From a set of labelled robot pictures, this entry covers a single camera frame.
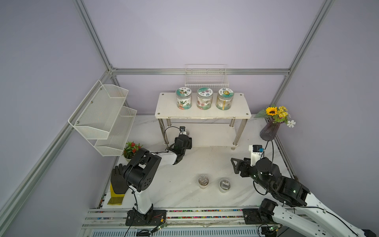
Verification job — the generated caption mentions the black rubber glove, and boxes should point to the black rubber glove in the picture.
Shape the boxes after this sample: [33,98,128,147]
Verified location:
[108,164,129,205]

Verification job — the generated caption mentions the small clear jar right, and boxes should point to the small clear jar right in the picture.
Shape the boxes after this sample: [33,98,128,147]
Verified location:
[219,178,231,193]

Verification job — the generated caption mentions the sunflower bouquet in dark vase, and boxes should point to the sunflower bouquet in dark vase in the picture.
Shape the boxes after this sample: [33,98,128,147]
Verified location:
[254,104,296,142]

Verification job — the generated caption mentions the white mesh wall rack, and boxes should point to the white mesh wall rack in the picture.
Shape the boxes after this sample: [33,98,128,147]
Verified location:
[68,81,137,157]

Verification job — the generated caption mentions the small red flower pot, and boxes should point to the small red flower pot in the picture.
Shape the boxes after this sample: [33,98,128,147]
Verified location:
[122,142,143,160]

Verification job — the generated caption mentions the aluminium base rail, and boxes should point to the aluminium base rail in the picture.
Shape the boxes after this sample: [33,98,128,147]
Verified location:
[78,205,332,237]

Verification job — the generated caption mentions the small clear jar middle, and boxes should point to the small clear jar middle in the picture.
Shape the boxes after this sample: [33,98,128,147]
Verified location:
[197,174,209,189]

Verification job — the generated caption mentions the white two-tier shelf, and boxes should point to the white two-tier shelf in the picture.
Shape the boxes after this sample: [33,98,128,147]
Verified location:
[155,92,252,149]

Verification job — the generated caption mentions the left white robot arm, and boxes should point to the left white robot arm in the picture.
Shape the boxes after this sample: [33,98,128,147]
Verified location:
[117,134,192,215]

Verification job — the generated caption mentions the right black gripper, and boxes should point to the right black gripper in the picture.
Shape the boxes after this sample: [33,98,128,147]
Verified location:
[230,157,272,192]

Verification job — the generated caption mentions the seed jar sunflower lid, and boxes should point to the seed jar sunflower lid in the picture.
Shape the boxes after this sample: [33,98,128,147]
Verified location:
[216,87,235,110]

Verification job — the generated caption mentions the seed jar green plant lid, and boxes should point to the seed jar green plant lid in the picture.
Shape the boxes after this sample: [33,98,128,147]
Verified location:
[176,87,192,110]

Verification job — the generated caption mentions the white wire basket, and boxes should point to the white wire basket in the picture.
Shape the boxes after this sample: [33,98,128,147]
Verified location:
[185,64,230,92]

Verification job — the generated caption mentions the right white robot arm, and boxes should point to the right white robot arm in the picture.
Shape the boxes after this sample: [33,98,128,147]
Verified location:
[231,158,376,237]

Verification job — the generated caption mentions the small clear jar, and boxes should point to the small clear jar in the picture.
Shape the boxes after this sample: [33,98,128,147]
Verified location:
[197,174,209,189]
[219,178,231,193]

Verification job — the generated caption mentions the seed jar purple flower lid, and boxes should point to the seed jar purple flower lid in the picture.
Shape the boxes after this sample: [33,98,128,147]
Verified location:
[197,87,213,110]

